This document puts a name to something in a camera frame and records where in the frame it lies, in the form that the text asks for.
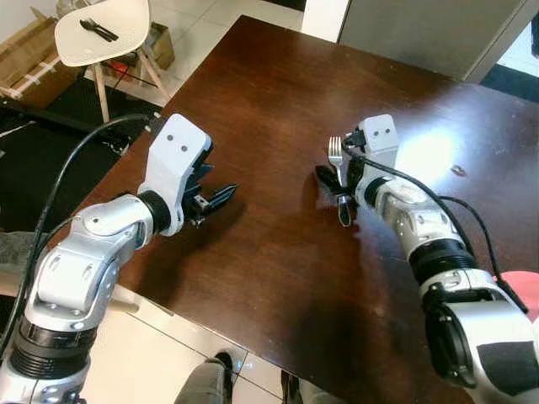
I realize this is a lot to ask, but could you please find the robot leg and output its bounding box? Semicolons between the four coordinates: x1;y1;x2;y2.
281;370;348;404
174;351;237;404

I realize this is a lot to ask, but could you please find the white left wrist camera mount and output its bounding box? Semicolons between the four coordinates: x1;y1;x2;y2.
138;114;214;237

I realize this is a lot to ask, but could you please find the robot left leg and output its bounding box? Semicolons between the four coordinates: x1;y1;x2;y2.
174;351;237;404

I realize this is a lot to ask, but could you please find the silver metal fork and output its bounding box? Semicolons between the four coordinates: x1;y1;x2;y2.
328;136;351;221

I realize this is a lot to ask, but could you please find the white chair with wooden legs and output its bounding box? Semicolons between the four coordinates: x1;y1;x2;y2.
54;0;169;124

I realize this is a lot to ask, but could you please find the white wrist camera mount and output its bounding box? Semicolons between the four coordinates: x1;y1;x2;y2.
138;114;214;237
357;114;400;171

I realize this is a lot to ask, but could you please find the small cardboard box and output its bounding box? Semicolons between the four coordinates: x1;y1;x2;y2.
126;23;177;73

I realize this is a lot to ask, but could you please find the dark rug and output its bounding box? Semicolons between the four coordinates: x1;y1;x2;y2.
479;62;539;104

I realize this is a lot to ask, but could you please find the robot right leg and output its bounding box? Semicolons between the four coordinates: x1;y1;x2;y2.
281;370;348;404

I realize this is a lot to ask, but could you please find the grey cabinet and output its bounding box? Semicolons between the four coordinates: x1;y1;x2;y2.
337;0;539;83

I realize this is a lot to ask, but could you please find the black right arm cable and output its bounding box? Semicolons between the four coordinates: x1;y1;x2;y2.
344;139;531;316

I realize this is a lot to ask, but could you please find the red plate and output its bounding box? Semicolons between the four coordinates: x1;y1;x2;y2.
502;270;539;322

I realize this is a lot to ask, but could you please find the black fork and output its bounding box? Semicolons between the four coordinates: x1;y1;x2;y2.
79;18;112;43

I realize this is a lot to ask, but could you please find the large cardboard box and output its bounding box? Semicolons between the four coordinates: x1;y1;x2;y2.
0;8;87;111

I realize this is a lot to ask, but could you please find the white pillar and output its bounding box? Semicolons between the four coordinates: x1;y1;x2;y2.
301;0;352;44

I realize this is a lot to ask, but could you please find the black knife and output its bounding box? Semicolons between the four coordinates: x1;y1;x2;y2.
89;20;120;42

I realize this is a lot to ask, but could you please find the black floor mat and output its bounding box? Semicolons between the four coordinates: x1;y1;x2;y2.
0;78;163;234

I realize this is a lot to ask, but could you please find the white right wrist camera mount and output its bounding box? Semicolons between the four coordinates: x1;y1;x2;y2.
357;114;400;171

